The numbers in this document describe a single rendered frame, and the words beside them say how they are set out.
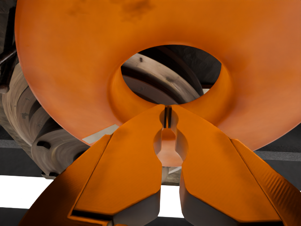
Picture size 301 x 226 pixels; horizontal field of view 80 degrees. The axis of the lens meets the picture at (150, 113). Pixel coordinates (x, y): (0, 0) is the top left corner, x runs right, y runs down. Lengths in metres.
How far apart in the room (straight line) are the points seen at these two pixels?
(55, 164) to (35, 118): 0.11
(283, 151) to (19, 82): 6.06
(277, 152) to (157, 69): 5.84
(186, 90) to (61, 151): 0.27
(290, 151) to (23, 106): 6.16
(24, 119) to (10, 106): 0.04
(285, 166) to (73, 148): 9.32
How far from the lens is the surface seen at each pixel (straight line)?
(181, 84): 0.33
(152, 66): 0.30
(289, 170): 9.47
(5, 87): 0.29
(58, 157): 0.43
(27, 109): 0.43
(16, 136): 0.92
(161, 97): 0.32
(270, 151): 5.97
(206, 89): 0.51
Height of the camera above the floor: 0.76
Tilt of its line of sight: 46 degrees up
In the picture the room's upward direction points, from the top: 180 degrees clockwise
